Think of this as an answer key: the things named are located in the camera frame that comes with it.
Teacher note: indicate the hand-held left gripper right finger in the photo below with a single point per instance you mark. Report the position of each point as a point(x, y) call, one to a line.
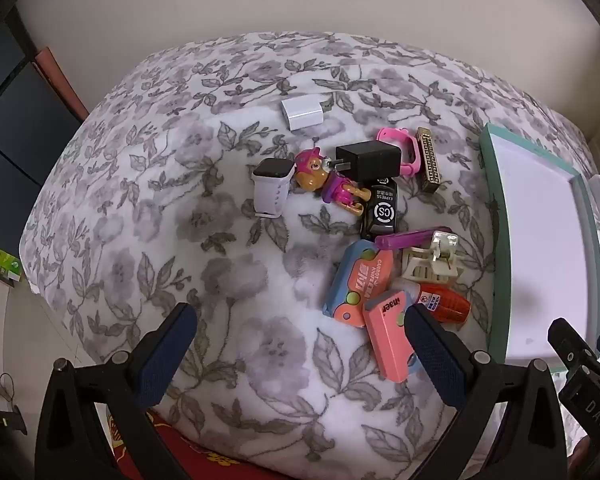
point(435, 360)

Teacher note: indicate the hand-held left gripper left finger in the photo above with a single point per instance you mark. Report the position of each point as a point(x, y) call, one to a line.
point(165, 355)

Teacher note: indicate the cream hair claw clip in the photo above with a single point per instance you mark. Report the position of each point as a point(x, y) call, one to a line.
point(425, 270)

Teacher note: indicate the blue and orange toy case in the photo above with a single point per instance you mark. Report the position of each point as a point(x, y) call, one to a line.
point(365, 280)

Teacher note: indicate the teal tray with white inside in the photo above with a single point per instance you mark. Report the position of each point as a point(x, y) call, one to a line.
point(540, 240)

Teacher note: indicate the white smartwatch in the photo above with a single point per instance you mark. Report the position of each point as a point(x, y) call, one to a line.
point(270, 185)

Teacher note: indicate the black charger plug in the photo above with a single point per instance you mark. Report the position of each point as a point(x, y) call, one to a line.
point(370, 160)

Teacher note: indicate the pink-helmet dog toy figure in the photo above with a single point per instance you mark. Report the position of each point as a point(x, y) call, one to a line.
point(312, 172)

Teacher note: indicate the red patterned mat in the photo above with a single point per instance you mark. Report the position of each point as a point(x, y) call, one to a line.
point(195, 460)

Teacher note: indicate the floral grey white blanket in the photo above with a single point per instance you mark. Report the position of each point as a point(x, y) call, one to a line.
point(205, 240)

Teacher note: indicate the purple pen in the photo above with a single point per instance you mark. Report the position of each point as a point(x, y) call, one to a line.
point(405, 238)

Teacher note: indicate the black key fob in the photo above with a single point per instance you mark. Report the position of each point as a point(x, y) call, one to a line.
point(382, 210)

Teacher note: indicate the green box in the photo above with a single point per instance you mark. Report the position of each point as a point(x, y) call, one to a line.
point(0, 260)

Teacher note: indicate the brass harmonica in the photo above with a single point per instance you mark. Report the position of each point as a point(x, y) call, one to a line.
point(429, 160)

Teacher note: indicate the pink kids watch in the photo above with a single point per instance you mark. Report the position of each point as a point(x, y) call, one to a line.
point(392, 135)

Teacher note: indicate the dark cabinet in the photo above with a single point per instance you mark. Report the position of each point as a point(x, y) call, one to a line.
point(10, 135)

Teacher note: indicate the white charger cube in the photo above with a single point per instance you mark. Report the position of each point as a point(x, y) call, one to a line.
point(302, 111)

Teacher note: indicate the reddish wooden board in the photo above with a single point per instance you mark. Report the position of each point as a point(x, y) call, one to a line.
point(60, 80)

